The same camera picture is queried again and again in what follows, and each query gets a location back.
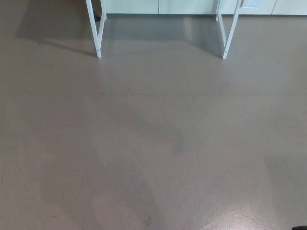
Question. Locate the white metal table leg frame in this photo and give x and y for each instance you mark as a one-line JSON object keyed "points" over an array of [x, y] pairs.
{"points": [[98, 40], [228, 40]]}

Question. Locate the white paper label on cabinet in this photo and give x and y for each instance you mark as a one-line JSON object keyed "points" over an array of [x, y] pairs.
{"points": [[251, 3]]}

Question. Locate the black robot body part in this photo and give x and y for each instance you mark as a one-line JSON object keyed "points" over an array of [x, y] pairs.
{"points": [[300, 227]]}

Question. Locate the black object behind table leg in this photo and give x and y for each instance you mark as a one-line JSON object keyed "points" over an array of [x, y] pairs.
{"points": [[96, 16]]}

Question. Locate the pale green cabinet row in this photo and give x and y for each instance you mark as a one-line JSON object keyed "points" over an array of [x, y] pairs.
{"points": [[187, 6]]}

